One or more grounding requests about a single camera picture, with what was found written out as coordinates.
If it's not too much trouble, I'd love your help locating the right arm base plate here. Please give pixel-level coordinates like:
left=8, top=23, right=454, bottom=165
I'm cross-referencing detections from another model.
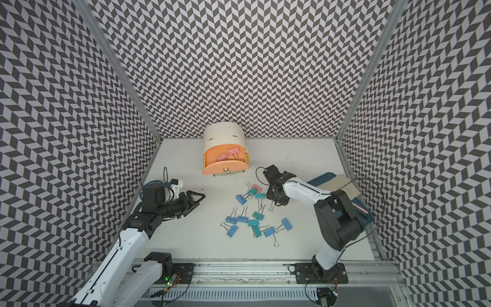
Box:
left=293, top=263, right=349, bottom=285

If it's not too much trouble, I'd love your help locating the beige cloth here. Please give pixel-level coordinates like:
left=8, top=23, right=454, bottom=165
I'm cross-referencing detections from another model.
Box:
left=319, top=175, right=361, bottom=200

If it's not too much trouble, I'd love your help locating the white round drawer cabinet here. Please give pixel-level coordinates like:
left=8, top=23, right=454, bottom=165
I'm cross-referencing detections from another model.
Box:
left=203, top=122, right=247, bottom=175

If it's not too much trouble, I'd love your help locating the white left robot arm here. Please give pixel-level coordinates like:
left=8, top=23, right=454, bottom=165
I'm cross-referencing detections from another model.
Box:
left=66, top=182, right=206, bottom=306

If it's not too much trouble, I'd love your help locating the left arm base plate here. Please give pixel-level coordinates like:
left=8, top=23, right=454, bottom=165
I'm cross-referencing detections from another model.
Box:
left=155, top=263, right=195, bottom=285

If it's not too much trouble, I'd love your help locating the green binder clip centre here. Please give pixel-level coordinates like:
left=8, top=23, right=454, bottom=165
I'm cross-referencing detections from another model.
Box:
left=248, top=219, right=260, bottom=226

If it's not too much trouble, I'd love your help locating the pink binder clip top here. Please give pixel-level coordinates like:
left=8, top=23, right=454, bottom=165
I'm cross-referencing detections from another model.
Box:
left=249, top=184, right=262, bottom=193

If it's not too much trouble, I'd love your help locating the blue patterned bowl far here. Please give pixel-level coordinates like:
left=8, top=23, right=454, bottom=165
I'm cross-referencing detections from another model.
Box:
left=140, top=180, right=164, bottom=194

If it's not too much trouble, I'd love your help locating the pink binder clip bottom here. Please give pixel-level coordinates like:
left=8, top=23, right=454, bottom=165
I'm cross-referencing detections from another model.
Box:
left=228, top=147, right=240, bottom=156

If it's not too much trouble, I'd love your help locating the blue binder clip right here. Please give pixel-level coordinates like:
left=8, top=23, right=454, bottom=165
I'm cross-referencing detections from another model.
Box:
left=276, top=218, right=292, bottom=233

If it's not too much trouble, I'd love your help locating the green binder clip upper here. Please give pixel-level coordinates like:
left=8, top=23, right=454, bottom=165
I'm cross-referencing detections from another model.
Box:
left=254, top=193, right=266, bottom=209

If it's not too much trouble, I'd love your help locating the blue binder clip bottom left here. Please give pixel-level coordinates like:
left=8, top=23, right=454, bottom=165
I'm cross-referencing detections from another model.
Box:
left=221, top=223, right=239, bottom=238

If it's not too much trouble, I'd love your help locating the green binder clip middle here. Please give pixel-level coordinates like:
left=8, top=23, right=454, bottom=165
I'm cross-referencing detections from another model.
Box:
left=253, top=205, right=265, bottom=221

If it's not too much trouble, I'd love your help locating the green binder clip top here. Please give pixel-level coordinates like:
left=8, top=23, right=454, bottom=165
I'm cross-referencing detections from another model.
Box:
left=243, top=188, right=258, bottom=198

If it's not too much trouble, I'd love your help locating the blue binder clip upper left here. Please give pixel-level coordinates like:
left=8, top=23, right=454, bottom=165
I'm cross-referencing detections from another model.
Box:
left=236, top=194, right=247, bottom=205

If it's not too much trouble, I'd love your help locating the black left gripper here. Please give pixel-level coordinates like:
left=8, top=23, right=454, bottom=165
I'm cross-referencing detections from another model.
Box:
left=158, top=190, right=206, bottom=220

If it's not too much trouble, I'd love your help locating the teal cutting board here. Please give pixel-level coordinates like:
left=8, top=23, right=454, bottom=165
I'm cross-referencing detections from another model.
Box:
left=308, top=173, right=373, bottom=226

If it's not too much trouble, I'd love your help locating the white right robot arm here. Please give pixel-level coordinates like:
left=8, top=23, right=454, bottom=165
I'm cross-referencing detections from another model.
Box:
left=263, top=165, right=364, bottom=273

